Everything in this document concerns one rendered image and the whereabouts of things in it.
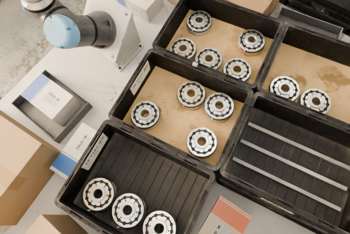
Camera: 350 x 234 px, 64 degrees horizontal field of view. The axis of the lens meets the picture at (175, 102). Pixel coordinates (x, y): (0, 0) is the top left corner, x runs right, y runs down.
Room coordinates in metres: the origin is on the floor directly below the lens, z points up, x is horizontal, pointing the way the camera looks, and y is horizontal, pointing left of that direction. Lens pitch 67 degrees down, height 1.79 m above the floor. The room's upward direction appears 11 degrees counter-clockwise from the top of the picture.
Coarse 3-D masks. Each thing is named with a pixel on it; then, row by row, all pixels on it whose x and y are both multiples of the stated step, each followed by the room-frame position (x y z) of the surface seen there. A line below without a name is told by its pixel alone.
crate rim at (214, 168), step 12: (144, 60) 0.54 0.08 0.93; (180, 60) 0.51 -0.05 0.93; (204, 72) 0.44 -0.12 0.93; (240, 84) 0.37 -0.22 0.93; (120, 96) 0.42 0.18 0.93; (120, 120) 0.33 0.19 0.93; (240, 120) 0.25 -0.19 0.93; (144, 132) 0.28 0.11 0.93; (168, 144) 0.22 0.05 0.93; (228, 144) 0.19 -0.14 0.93; (192, 156) 0.17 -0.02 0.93; (216, 168) 0.12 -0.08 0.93
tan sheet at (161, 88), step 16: (160, 80) 0.50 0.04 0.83; (176, 80) 0.49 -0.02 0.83; (144, 96) 0.45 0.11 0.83; (160, 96) 0.43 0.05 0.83; (176, 96) 0.42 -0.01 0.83; (192, 96) 0.41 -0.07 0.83; (128, 112) 0.40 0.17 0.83; (160, 112) 0.37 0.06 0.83; (176, 112) 0.36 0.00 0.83; (192, 112) 0.35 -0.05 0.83; (160, 128) 0.31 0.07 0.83; (176, 128) 0.30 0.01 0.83; (192, 128) 0.29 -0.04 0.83; (208, 128) 0.28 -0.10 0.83; (224, 128) 0.27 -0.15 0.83; (176, 144) 0.24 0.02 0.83; (224, 144) 0.21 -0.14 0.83; (208, 160) 0.17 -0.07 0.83
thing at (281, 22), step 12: (180, 0) 0.77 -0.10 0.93; (216, 0) 0.74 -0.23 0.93; (252, 12) 0.65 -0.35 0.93; (168, 24) 0.67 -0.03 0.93; (156, 36) 0.63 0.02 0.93; (276, 36) 0.54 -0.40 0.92; (156, 48) 0.58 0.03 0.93; (192, 60) 0.50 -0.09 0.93; (264, 60) 0.44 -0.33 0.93; (216, 72) 0.44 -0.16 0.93; (252, 84) 0.37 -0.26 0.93
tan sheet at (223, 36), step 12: (180, 24) 0.74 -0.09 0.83; (216, 24) 0.70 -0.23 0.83; (228, 24) 0.69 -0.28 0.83; (180, 36) 0.68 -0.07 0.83; (192, 36) 0.67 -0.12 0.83; (204, 36) 0.66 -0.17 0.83; (216, 36) 0.64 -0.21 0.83; (228, 36) 0.63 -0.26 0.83; (264, 36) 0.60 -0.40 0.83; (168, 48) 0.63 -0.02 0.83; (216, 48) 0.59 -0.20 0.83; (228, 48) 0.58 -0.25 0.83; (264, 48) 0.55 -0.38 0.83; (252, 60) 0.51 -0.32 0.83; (252, 72) 0.46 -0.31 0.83
